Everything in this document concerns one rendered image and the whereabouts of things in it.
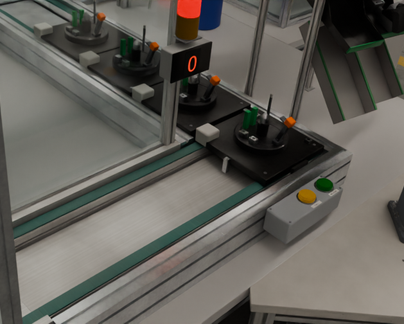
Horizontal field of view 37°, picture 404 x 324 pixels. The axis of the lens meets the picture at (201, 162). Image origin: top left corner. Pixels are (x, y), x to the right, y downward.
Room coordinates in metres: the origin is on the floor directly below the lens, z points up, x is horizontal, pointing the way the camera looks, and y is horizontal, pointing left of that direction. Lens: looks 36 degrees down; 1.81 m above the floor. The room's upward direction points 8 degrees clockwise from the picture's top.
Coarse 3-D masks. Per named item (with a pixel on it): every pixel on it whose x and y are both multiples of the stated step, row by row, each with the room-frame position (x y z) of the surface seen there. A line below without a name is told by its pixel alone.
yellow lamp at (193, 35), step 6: (180, 18) 1.21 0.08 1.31; (186, 18) 1.21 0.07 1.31; (192, 18) 1.21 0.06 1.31; (198, 18) 1.22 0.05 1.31; (180, 24) 1.21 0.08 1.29; (186, 24) 1.21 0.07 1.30; (192, 24) 1.21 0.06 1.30; (198, 24) 1.23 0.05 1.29; (180, 30) 1.21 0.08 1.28; (186, 30) 1.21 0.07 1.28; (192, 30) 1.21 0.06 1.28; (180, 36) 1.21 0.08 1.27; (186, 36) 1.21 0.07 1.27; (192, 36) 1.21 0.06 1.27
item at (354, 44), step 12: (312, 0) 1.52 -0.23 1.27; (336, 0) 1.58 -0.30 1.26; (348, 0) 1.59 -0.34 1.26; (360, 0) 1.56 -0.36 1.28; (324, 12) 1.49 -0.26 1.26; (336, 12) 1.54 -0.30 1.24; (348, 12) 1.56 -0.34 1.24; (360, 12) 1.56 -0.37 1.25; (324, 24) 1.48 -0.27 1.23; (336, 24) 1.49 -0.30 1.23; (348, 24) 1.51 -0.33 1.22; (360, 24) 1.53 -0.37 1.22; (372, 24) 1.52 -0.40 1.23; (336, 36) 1.44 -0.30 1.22; (348, 36) 1.47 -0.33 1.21; (360, 36) 1.49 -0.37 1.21; (372, 36) 1.51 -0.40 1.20; (348, 48) 1.41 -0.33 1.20; (360, 48) 1.43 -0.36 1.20
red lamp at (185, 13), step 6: (180, 0) 1.21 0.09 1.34; (186, 0) 1.21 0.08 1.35; (192, 0) 1.21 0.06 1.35; (198, 0) 1.22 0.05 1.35; (180, 6) 1.21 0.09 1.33; (186, 6) 1.21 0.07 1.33; (192, 6) 1.21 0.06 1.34; (198, 6) 1.22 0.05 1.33; (180, 12) 1.21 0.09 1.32; (186, 12) 1.21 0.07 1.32; (192, 12) 1.21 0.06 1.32; (198, 12) 1.22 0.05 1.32
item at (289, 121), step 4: (284, 116) 1.27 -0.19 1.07; (284, 120) 1.26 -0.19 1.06; (288, 120) 1.24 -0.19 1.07; (292, 120) 1.25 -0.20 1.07; (288, 124) 1.24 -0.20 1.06; (292, 124) 1.24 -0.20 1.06; (284, 128) 1.25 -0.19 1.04; (288, 128) 1.25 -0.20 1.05; (280, 132) 1.26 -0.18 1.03; (284, 132) 1.25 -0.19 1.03; (276, 136) 1.26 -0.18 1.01; (280, 136) 1.25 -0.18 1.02; (276, 140) 1.26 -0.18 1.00; (280, 140) 1.26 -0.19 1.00
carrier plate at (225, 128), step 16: (224, 128) 1.33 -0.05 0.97; (208, 144) 1.25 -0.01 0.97; (224, 144) 1.26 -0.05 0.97; (288, 144) 1.30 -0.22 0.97; (304, 144) 1.31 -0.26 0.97; (320, 144) 1.32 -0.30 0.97; (240, 160) 1.20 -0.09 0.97; (256, 160) 1.21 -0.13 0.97; (272, 160) 1.21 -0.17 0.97; (288, 160) 1.22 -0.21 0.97; (256, 176) 1.15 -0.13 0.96; (272, 176) 1.15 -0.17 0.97
